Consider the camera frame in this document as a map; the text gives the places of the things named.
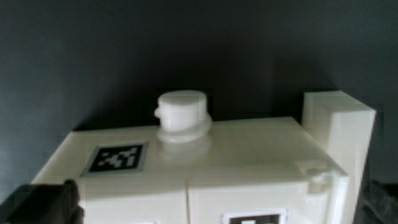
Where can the white cabinet door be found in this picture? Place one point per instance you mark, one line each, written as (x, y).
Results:
(290, 192)
(139, 199)

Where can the white cabinet body box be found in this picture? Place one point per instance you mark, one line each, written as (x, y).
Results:
(324, 136)

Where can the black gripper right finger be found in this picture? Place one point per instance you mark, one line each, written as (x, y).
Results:
(377, 207)

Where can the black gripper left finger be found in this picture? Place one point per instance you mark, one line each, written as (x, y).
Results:
(43, 204)

